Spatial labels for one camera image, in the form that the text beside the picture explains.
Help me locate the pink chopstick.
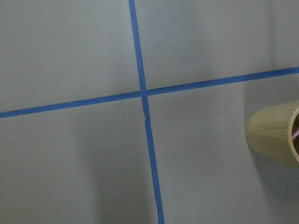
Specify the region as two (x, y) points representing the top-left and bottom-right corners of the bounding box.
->
(292, 130), (299, 139)

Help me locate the yellow wooden cup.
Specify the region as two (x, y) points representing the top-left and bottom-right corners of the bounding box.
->
(245, 101), (299, 168)

